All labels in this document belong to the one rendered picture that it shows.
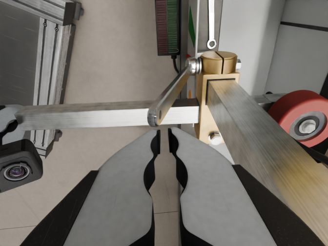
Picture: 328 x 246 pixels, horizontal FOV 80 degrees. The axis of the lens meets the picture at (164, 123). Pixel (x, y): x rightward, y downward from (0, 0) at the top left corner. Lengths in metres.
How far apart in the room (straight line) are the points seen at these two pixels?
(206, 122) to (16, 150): 0.24
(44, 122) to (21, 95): 0.86
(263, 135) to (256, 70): 0.42
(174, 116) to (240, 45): 0.30
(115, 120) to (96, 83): 0.95
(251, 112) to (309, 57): 0.29
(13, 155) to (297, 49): 0.51
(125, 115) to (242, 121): 0.18
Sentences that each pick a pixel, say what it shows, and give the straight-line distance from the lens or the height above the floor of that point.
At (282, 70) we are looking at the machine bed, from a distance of 0.55.
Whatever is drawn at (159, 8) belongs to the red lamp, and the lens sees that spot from 0.42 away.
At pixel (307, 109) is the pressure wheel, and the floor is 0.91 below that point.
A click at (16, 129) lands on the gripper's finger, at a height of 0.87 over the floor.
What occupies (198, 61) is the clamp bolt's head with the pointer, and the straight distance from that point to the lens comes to 0.29.
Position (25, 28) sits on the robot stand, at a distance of 1.08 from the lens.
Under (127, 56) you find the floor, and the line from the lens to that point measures 1.17.
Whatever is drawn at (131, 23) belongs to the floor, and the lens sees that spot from 1.14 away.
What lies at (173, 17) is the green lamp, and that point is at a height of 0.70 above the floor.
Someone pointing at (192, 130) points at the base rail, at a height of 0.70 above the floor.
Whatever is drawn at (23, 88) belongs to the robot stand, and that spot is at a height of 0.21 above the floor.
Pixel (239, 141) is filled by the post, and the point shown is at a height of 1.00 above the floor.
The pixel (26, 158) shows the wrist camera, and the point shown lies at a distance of 0.26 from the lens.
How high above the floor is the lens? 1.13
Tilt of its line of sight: 59 degrees down
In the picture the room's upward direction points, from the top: 178 degrees clockwise
